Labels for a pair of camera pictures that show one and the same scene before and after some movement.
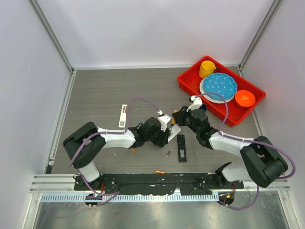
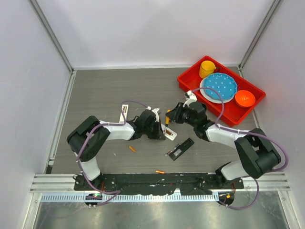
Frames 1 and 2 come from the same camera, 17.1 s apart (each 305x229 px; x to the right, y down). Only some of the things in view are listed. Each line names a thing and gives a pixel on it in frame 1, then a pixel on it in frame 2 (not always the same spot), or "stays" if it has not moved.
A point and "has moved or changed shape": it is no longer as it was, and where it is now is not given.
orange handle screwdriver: (173, 121) to (167, 120)
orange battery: (159, 171) stays
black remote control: (181, 148) has moved or changed shape
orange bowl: (245, 98) stays
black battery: (168, 153) stays
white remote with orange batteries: (122, 121) stays
